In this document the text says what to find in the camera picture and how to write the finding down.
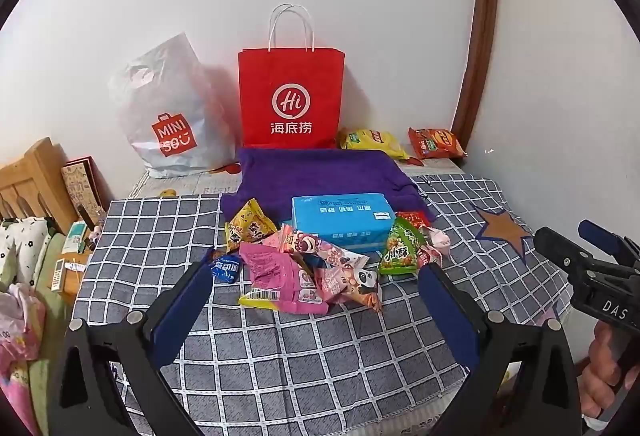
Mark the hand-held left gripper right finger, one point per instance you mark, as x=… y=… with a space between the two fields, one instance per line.
x=450 y=316

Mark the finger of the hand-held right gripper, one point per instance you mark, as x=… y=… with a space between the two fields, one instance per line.
x=602 y=236
x=565 y=251

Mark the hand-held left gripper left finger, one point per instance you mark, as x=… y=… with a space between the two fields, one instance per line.
x=185 y=311

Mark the white red fruit candy packet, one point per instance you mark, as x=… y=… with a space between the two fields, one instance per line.
x=435 y=238

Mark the panda print snack packet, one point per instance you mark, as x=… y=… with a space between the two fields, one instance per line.
x=360 y=281

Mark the yellow snack packet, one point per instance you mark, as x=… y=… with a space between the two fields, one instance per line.
x=245 y=226

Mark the long pink cartoon packet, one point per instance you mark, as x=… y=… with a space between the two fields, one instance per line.
x=345 y=258

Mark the person's right hand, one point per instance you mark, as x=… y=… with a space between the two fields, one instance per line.
x=602 y=366

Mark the small blue cookie packet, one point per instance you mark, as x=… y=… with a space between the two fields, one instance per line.
x=225 y=268

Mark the green snack packet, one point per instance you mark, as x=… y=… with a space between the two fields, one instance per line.
x=400 y=251

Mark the large pink snack packet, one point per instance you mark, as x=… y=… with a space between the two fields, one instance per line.
x=275 y=276

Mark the small red snack packet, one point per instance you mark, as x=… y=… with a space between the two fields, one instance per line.
x=412 y=218

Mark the wooden bedside table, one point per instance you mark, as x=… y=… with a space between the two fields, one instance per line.
x=77 y=276

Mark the grey checked blanket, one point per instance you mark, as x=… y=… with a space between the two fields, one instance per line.
x=300 y=366

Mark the white remote control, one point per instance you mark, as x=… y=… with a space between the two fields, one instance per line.
x=58 y=274

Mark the white green box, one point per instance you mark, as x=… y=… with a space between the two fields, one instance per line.
x=75 y=238

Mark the pink bear snack packet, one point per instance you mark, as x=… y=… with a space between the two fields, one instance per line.
x=305 y=241

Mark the blue box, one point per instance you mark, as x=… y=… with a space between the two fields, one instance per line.
x=340 y=221

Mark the patterned gift box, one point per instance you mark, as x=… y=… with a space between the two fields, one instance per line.
x=82 y=186

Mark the orange chip bag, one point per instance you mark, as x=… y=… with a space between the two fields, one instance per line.
x=437 y=142

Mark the pink printed cloth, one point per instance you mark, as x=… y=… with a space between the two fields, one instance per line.
x=17 y=341

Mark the white floral pillow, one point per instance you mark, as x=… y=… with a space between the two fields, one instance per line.
x=20 y=246

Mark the purple towel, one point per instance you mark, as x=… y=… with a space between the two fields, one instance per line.
x=310 y=176

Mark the yellow chip bag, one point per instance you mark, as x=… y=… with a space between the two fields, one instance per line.
x=372 y=141

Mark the wooden headboard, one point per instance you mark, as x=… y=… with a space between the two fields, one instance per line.
x=30 y=181

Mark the white plastic shopping bag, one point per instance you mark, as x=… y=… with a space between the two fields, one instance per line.
x=165 y=106

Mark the red paper bag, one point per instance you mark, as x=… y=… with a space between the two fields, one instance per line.
x=290 y=81

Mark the brown wooden door frame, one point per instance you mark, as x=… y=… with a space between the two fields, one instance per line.
x=482 y=41

